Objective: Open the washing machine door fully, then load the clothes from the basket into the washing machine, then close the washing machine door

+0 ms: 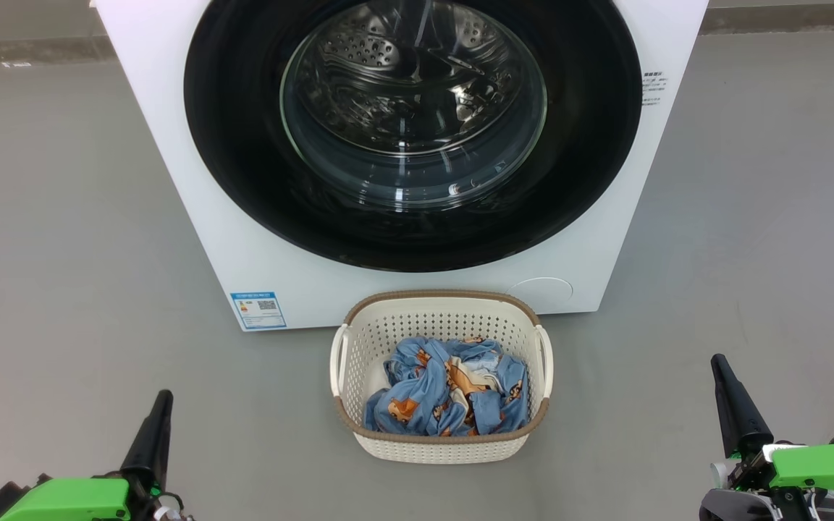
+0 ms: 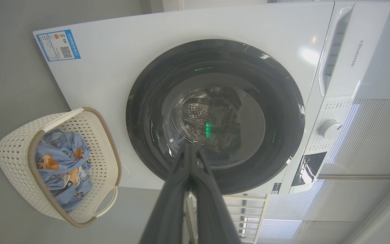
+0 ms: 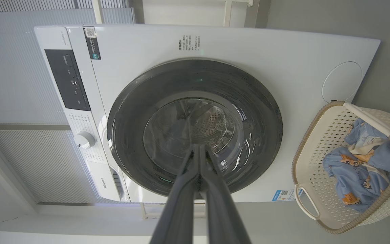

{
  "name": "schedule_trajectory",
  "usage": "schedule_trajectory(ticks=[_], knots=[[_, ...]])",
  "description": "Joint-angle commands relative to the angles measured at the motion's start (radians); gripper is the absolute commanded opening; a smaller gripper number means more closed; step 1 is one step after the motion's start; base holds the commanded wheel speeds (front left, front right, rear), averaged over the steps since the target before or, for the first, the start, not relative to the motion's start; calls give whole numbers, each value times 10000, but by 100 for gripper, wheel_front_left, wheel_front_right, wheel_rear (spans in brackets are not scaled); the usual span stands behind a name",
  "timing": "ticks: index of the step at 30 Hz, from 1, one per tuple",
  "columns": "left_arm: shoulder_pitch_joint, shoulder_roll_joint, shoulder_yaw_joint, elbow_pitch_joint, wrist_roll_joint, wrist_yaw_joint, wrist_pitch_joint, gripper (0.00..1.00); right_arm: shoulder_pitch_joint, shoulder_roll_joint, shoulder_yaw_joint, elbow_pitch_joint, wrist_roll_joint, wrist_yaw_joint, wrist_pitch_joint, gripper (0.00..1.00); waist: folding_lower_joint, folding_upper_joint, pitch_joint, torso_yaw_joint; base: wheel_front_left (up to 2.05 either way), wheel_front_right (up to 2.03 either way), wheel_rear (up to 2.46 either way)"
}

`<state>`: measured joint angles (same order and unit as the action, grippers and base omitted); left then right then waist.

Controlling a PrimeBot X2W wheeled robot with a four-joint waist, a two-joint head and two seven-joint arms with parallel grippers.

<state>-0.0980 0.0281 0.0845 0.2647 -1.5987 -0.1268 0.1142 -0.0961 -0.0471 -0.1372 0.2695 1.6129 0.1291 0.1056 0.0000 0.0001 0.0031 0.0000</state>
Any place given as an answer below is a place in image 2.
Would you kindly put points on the small dark QR sticker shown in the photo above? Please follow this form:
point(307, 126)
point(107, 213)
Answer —
point(276, 188)

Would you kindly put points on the white detergent drawer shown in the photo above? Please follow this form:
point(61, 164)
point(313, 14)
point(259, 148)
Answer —
point(357, 34)

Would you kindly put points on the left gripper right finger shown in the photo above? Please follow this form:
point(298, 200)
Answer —
point(212, 210)

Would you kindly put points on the stainless steel washing machine drum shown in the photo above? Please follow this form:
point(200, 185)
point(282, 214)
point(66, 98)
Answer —
point(212, 112)

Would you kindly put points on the blue white energy label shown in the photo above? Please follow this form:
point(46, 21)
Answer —
point(58, 45)

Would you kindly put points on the blue cartoon print garment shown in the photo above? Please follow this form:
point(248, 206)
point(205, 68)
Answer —
point(58, 154)
point(76, 196)

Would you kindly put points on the white washing machine dial knob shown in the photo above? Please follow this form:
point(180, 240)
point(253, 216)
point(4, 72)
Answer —
point(329, 128)

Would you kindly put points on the round drain filter cover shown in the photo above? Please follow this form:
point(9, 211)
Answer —
point(126, 171)

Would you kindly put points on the white front-load washing machine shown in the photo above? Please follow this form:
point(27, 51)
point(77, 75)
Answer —
point(188, 23)

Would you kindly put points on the cream perforated laundry basket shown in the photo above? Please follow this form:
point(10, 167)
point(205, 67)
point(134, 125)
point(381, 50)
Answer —
point(15, 152)

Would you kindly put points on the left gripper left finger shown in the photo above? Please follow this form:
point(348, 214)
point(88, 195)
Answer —
point(168, 210)

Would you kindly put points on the white slatted railing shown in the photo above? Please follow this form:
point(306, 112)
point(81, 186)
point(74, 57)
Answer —
point(245, 206)

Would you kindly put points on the dark round washer door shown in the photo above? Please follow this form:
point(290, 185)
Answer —
point(279, 101)

